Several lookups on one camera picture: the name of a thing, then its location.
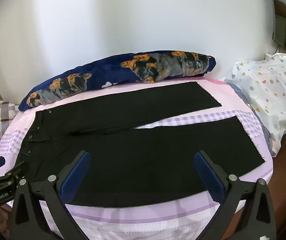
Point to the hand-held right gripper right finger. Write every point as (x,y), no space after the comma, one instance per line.
(209,177)

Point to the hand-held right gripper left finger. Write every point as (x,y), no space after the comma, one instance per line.
(76,175)

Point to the black pants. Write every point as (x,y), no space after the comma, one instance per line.
(138,160)

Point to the purple checked bed sheet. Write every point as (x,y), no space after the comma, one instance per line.
(143,222)

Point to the navy printed plush blanket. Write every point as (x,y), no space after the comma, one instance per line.
(108,72)

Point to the white dotted cloth cover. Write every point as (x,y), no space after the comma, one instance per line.
(272,87)

